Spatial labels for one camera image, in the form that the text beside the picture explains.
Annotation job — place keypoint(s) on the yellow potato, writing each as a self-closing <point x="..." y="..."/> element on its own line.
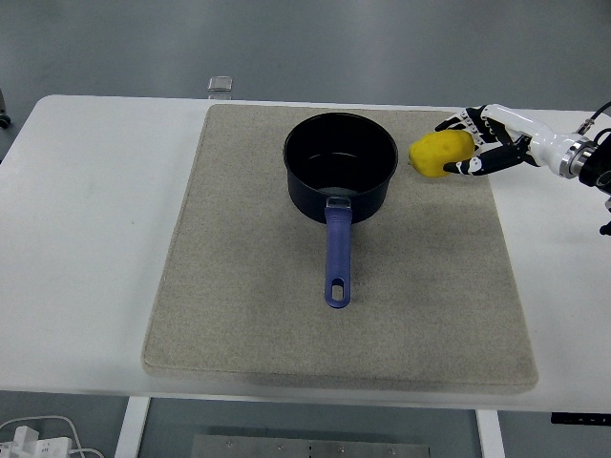
<point x="436" y="152"/>

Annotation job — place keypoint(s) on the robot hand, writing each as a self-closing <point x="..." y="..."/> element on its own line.
<point x="544" y="143"/>

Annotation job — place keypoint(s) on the white power strip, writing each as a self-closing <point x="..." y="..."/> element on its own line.
<point x="43" y="448"/>

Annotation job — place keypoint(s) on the beige grey table mat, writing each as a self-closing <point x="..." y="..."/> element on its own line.
<point x="267" y="296"/>

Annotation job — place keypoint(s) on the grey metal plate with screws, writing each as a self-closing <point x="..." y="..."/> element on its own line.
<point x="286" y="448"/>

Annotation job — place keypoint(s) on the black table control panel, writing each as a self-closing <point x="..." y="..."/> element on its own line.
<point x="580" y="418"/>

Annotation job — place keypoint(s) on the dark chair base with wheel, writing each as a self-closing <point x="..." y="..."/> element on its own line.
<point x="2" y="105"/>

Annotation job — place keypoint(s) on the white table leg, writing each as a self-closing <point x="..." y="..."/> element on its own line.
<point x="490" y="436"/>
<point x="131" y="429"/>

